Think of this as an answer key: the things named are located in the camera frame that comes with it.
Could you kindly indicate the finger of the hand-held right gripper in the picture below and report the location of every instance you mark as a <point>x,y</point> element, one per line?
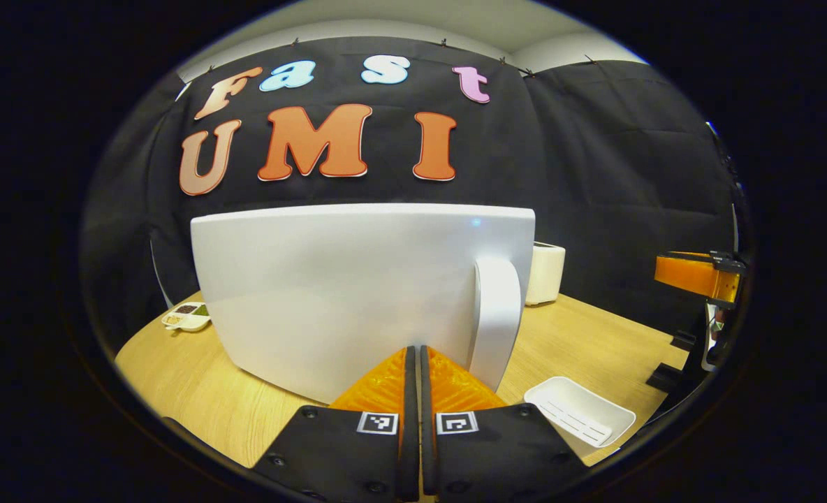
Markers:
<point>665,377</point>
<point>686,276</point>

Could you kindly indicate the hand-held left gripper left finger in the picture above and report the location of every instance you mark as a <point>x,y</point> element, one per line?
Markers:
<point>408,454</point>

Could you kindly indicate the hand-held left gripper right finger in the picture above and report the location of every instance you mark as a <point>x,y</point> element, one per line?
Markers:
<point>429,454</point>

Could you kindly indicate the white microwave oven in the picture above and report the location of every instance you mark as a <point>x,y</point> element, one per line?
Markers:
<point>344,293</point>

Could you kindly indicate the white plastic tray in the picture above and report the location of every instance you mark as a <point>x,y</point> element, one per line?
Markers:
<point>581,412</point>

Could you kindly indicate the cream white toaster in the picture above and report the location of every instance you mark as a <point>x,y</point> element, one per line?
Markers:
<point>546,276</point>

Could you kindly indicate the white divided dish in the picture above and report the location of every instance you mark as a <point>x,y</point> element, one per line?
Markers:
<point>186,318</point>

